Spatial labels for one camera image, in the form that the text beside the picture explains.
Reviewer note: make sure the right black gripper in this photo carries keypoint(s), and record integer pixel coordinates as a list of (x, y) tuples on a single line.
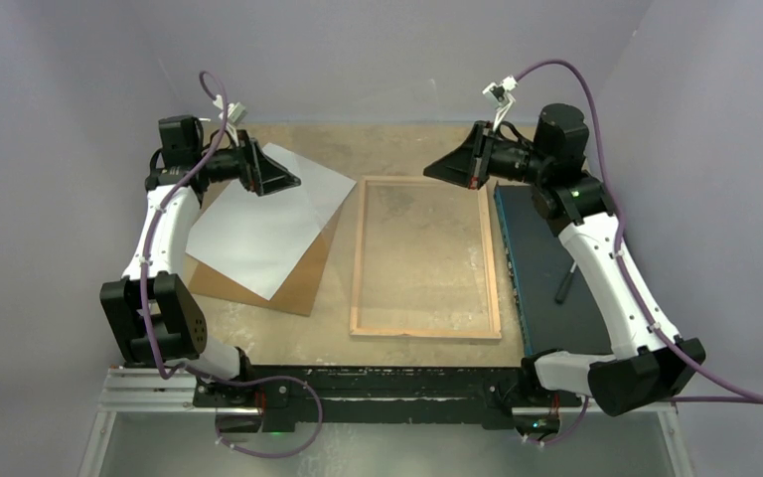
[(469, 165)]

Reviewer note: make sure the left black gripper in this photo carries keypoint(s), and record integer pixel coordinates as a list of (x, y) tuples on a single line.
[(258, 172)]

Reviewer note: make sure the printed photo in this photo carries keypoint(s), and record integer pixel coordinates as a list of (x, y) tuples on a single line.
[(257, 241)]

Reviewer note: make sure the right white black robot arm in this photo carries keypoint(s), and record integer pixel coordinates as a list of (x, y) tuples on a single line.
[(649, 359)]

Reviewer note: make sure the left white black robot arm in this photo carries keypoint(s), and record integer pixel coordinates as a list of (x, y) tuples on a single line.
[(154, 318)]

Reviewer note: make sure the dark blue book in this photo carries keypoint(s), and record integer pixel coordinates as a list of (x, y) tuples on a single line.
[(537, 264)]

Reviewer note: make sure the brown backing board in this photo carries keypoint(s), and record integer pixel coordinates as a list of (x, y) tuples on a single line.
[(296, 295)]

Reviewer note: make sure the small hammer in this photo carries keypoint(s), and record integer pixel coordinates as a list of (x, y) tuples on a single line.
[(565, 285)]

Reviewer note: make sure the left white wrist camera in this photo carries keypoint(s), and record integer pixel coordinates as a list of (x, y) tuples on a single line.
[(231, 115)]

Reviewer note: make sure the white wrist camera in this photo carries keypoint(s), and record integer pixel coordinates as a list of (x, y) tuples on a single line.
[(231, 115), (500, 96)]

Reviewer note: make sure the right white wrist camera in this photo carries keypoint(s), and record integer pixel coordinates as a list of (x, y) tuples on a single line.
[(500, 96)]

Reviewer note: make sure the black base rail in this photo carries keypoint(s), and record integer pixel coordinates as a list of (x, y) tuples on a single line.
[(285, 395)]

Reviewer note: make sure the aluminium frame rails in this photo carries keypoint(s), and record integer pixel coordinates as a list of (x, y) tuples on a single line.
[(150, 427)]

